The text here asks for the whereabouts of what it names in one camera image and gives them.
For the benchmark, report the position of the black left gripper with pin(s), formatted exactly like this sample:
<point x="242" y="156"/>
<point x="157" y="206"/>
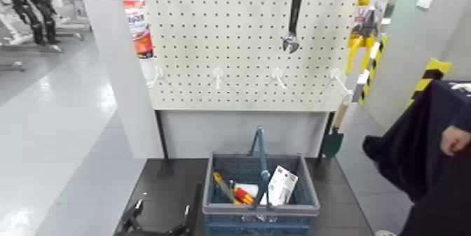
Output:
<point x="147" y="233"/>

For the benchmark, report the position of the yellow pliers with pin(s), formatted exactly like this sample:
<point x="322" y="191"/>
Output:
<point x="362" y="28"/>

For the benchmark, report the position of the dark sleeved bystander forearm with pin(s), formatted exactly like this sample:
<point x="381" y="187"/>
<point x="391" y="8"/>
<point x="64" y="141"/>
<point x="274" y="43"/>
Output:
<point x="464" y="119"/>

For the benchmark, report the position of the blue grey plastic crate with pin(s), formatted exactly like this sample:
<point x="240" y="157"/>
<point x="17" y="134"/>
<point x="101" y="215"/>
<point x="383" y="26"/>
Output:
<point x="220" y="208"/>

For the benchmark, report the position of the bystander bare hand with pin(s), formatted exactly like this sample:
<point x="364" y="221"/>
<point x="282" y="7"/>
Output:
<point x="456" y="140"/>

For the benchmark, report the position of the red yellow screwdriver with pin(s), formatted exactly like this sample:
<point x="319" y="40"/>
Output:
<point x="243" y="195"/>

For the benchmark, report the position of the white box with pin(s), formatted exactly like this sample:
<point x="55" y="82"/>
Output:
<point x="250" y="190"/>

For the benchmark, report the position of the white carded product package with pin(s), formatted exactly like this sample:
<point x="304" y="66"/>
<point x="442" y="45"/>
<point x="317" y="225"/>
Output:
<point x="282" y="186"/>

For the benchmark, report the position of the white pegboard hook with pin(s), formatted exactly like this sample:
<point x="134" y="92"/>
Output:
<point x="157" y="75"/>
<point x="338" y="77"/>
<point x="218" y="75"/>
<point x="277" y="75"/>

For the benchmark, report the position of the red white adhesive tube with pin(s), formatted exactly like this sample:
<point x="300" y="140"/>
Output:
<point x="138" y="28"/>

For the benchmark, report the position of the white metal pegboard panel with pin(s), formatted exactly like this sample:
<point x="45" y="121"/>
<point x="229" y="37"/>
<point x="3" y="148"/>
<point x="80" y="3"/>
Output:
<point x="220" y="28"/>

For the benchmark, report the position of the grey metal robot stand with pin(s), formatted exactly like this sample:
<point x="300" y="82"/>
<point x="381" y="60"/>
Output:
<point x="44" y="48"/>

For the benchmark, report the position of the black humanoid robot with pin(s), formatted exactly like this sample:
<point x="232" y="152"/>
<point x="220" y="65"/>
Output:
<point x="33" y="5"/>

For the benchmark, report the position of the black adjustable wrench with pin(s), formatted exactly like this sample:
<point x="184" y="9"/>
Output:
<point x="295" y="9"/>

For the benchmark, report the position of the slim yellow black hazard strip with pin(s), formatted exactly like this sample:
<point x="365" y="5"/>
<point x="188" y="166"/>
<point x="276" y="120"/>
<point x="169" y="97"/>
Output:
<point x="372" y="68"/>

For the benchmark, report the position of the person in dark navy clothes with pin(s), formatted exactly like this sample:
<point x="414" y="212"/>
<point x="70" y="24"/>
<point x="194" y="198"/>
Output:
<point x="412" y="149"/>

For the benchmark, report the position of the wide yellow black hazard strip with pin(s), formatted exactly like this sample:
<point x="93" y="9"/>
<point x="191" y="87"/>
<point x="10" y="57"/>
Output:
<point x="430" y="72"/>

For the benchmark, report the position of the black pegboard stand frame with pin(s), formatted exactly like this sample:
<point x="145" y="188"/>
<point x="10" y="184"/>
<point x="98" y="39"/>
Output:
<point x="162" y="138"/>

